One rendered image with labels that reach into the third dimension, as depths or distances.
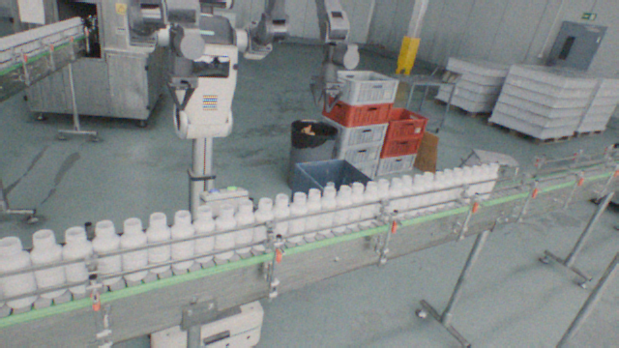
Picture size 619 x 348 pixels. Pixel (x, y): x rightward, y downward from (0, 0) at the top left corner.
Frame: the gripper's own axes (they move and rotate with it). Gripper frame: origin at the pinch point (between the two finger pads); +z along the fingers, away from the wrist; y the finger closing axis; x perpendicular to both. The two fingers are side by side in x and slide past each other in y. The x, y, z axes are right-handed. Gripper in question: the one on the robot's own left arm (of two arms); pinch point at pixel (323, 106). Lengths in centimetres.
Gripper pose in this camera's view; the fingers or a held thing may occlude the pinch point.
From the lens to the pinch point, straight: 122.0
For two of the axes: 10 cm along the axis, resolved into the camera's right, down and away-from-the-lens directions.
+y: -4.9, -4.3, 7.6
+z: -1.4, 9.0, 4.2
